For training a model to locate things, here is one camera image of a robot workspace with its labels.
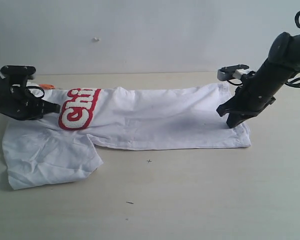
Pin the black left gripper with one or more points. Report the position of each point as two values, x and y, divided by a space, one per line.
20 104

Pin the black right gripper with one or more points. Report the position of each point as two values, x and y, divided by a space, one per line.
256 93

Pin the white t-shirt red lettering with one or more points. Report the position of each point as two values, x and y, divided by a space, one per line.
61 148

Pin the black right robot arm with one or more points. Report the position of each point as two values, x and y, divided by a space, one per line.
285 50

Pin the orange neck label tag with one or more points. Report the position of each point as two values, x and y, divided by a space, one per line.
47 86

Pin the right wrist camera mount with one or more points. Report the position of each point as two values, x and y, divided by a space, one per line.
239 72

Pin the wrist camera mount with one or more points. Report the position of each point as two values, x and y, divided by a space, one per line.
239 72
18 75

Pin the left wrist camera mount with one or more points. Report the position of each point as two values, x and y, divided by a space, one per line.
18 75

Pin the white wall plug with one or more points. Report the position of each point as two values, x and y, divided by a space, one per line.
96 39

